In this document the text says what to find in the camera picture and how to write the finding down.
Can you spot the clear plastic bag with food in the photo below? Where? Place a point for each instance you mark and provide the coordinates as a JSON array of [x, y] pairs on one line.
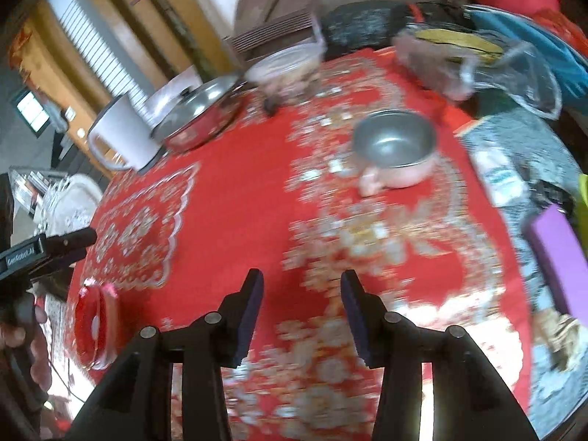
[[459, 63]]

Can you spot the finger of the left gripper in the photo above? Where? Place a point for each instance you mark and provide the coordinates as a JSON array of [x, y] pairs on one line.
[[77, 240], [57, 263]]

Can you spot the steel pot with glass lid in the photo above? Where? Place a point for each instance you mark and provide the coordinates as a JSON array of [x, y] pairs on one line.
[[199, 114]]

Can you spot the purple box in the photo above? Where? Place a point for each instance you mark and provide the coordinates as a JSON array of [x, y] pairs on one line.
[[561, 259]]

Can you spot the clear plastic lidded food bowl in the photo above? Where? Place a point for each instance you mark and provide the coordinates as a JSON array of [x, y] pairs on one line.
[[289, 76]]

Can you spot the steel bowl with pink handle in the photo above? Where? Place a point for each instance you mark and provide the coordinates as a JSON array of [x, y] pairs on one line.
[[393, 150]]

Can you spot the small red glass dish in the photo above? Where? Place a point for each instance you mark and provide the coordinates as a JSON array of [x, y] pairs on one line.
[[96, 325]]

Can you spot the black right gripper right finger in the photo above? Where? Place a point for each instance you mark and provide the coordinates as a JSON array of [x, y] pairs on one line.
[[471, 401]]

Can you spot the wooden chair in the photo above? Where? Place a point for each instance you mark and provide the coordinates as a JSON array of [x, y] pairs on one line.
[[284, 32]]

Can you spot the black plastic bag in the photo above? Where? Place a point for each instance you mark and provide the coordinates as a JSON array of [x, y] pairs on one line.
[[367, 24]]

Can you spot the blue cloth bag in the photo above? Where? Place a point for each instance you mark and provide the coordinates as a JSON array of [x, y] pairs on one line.
[[567, 65]]

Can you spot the pink upholstered chair back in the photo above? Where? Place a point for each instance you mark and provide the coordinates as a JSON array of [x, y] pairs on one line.
[[159, 104]]

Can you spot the red floral tablecloth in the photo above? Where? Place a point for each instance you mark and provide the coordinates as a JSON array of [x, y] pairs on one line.
[[280, 194]]

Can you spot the white electric kettle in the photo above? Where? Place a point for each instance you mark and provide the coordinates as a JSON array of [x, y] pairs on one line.
[[121, 129]]

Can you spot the black power cable plug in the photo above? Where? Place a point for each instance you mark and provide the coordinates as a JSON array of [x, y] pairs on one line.
[[271, 104]]

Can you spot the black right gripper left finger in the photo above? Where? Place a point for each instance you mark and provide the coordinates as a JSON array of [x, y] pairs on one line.
[[133, 399]]

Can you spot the white ornate chair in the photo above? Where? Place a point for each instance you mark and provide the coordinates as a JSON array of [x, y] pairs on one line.
[[68, 205]]

